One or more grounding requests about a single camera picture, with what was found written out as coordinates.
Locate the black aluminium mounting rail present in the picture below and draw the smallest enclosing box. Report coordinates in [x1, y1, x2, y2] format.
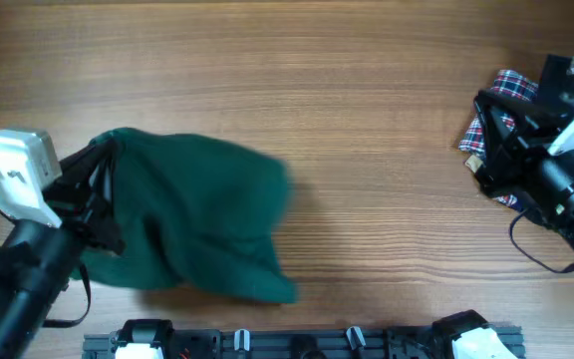
[82, 310, 526, 359]

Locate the dark navy garment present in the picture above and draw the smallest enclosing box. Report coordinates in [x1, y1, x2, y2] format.
[515, 53, 574, 225]

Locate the plaid checkered shirt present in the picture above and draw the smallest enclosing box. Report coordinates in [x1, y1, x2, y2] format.
[458, 69, 539, 208]

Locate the tan cardboard tag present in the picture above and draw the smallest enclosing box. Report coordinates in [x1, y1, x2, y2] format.
[464, 155, 484, 175]

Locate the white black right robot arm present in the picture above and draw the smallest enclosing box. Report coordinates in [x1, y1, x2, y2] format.
[473, 90, 574, 273]

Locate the green cloth bag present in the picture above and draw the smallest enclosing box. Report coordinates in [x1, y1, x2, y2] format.
[82, 128, 298, 304]

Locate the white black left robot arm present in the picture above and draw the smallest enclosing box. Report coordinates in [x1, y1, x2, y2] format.
[0, 141, 126, 358]

